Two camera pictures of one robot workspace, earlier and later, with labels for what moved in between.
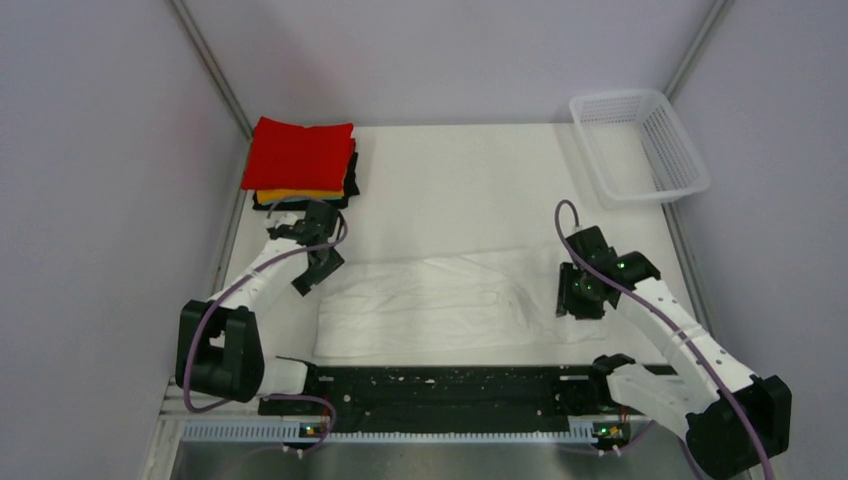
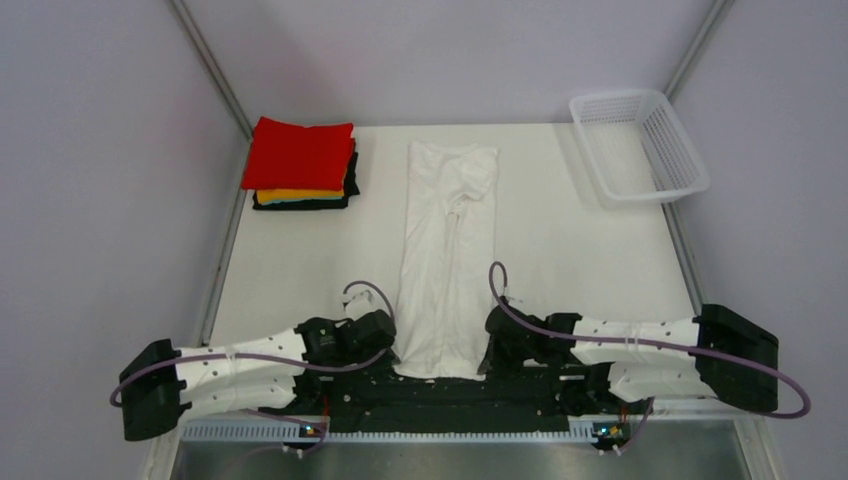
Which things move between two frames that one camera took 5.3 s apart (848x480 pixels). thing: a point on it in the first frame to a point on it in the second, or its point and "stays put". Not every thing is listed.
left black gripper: x=303 y=282 to x=393 y=357
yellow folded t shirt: x=271 y=195 stays put
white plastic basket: x=637 y=148 stays put
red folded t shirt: x=287 y=156 stays put
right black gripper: x=566 y=303 to x=495 y=364
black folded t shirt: x=352 y=189 stays put
